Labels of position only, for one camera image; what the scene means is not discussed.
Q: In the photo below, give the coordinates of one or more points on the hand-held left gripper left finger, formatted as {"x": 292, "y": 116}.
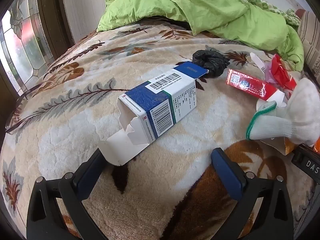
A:
{"x": 87, "y": 177}

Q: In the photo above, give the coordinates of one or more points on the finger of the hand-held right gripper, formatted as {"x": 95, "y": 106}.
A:
{"x": 306, "y": 161}

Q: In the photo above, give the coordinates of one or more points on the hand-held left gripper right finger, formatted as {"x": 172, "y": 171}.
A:
{"x": 228, "y": 175}

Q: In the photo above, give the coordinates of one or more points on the white cotton glove green cuff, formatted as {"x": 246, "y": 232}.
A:
{"x": 295, "y": 112}

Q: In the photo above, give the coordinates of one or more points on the torn red carton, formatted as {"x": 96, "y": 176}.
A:
{"x": 282, "y": 72}

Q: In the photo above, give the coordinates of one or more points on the long red carton box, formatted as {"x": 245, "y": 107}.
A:
{"x": 247, "y": 83}

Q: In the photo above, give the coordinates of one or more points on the blue and white medicine box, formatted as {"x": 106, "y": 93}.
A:
{"x": 155, "y": 100}

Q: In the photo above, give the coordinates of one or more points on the black plastic bag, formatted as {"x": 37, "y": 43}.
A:
{"x": 210, "y": 60}

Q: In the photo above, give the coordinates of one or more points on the orange and white packet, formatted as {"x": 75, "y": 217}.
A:
{"x": 288, "y": 148}

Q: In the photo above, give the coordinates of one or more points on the leaf-print fleece blanket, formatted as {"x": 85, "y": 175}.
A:
{"x": 75, "y": 130}

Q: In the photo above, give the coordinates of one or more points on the striped floral pillow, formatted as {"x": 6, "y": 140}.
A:
{"x": 311, "y": 37}

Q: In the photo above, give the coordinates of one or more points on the patterned glass door panel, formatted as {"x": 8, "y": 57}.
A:
{"x": 25, "y": 42}

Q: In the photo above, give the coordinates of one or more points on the brown wooden door frame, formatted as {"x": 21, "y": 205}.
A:
{"x": 52, "y": 12}

